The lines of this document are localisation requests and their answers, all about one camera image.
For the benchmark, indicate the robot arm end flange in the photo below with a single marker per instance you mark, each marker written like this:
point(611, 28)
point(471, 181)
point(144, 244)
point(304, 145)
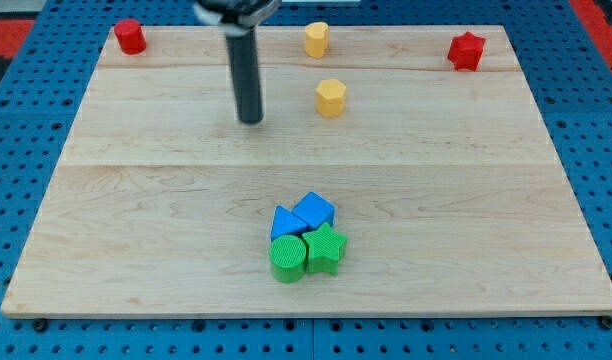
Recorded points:
point(235, 17)

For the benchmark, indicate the blue triangle block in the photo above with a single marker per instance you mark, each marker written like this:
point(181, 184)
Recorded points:
point(286, 223)

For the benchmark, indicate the blue cube block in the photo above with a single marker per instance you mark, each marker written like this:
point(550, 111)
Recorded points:
point(314, 210)

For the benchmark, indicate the green star block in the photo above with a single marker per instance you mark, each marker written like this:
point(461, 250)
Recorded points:
point(325, 249)

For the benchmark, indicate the green cylinder block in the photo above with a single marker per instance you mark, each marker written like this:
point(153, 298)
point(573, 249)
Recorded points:
point(287, 254)

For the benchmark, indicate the yellow hexagon block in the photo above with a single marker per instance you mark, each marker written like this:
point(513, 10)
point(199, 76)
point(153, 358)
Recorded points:
point(330, 98)

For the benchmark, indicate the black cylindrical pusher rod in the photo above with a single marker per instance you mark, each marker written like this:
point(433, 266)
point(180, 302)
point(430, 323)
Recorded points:
point(244, 68)

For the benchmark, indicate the yellow heart block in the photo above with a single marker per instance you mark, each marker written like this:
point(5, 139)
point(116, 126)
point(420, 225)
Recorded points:
point(316, 39)

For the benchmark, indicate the wooden board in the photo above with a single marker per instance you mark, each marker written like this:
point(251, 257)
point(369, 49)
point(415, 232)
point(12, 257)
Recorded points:
point(446, 184)

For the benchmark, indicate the red star block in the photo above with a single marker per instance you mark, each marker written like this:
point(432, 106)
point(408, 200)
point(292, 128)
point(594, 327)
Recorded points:
point(466, 51)

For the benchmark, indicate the red cylinder block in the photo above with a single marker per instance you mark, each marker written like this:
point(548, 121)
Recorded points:
point(130, 37)

